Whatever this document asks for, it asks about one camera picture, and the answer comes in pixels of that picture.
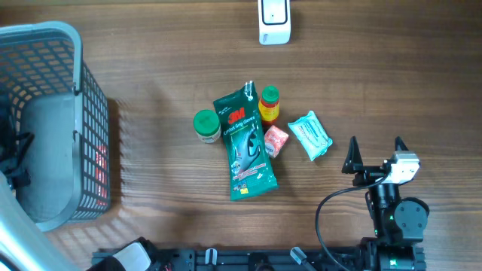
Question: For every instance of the grey plastic shopping basket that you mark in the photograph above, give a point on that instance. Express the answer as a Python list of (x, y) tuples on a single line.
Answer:
[(54, 126)]

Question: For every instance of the red yellow sauce bottle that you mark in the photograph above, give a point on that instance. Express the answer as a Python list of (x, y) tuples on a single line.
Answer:
[(269, 105)]

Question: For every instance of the small red patterned box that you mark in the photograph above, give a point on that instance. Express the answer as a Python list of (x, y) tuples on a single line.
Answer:
[(274, 139)]

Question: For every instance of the green lidded jar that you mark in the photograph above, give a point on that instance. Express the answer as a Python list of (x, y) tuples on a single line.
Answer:
[(207, 126)]

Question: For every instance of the light blue wipes pack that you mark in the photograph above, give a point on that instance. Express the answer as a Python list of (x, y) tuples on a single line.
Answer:
[(311, 134)]

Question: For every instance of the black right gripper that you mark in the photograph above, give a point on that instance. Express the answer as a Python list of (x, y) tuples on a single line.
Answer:
[(354, 163)]

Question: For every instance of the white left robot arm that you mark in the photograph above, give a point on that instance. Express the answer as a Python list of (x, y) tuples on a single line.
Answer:
[(25, 247)]

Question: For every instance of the white barcode scanner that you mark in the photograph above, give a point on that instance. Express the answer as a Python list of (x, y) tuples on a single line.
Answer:
[(274, 20)]

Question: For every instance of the green 3M gloves packet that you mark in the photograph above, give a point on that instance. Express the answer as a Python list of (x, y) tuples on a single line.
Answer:
[(251, 172)]

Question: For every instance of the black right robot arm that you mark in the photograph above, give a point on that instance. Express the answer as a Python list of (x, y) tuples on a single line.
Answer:
[(399, 223)]

